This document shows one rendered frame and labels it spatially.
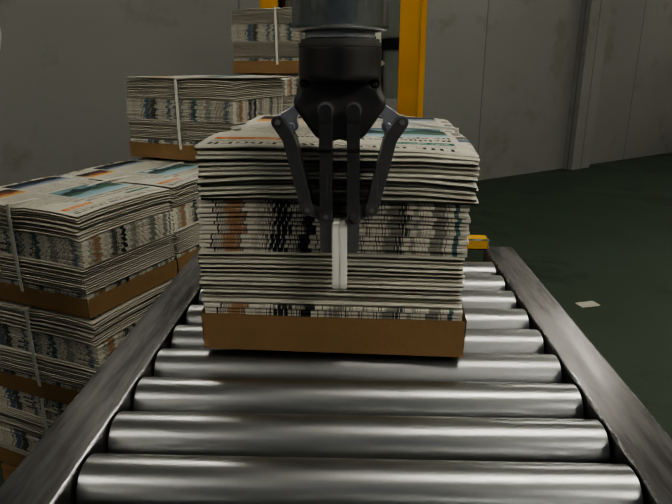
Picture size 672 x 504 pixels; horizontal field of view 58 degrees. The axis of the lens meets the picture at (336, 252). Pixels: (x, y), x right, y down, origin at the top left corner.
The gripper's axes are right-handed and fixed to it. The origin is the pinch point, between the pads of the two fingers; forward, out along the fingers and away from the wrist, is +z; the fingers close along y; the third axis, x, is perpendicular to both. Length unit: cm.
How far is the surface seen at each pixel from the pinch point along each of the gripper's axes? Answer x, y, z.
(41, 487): 19.5, 22.4, 13.0
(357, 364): -2.0, -1.9, 13.6
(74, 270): -56, 55, 22
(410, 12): -207, -23, -37
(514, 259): -37.8, -27.8, 13.0
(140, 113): -121, 61, -4
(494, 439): 11.2, -14.0, 13.7
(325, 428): 10.6, 1.0, 13.3
